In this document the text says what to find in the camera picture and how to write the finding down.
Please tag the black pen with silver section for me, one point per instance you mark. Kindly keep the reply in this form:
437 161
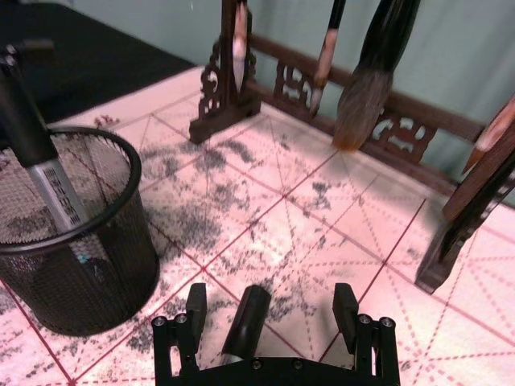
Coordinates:
28 120

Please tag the white red-grid calligraphy mat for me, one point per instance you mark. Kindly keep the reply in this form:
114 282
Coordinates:
281 241

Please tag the dark carved wooden brush rack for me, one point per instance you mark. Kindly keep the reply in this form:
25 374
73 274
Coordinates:
225 116

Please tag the small dark block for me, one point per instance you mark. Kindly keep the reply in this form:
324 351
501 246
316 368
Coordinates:
38 44

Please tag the brown-tipped calligraphy brush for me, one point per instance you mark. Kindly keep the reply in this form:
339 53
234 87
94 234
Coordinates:
489 136

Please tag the large grey-bristled calligraphy brush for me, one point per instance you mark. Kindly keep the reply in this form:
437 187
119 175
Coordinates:
362 100

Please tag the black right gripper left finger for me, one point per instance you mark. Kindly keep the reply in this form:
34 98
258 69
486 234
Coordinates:
197 313

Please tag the black table cloth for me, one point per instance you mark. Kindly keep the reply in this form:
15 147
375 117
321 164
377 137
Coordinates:
100 60

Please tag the small white-tipped calligraphy brush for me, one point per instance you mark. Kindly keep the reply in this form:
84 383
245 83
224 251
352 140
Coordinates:
239 52

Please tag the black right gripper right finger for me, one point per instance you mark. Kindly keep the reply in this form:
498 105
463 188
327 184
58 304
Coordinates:
345 313

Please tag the black mesh pen holder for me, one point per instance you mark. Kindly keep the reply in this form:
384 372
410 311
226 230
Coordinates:
92 281

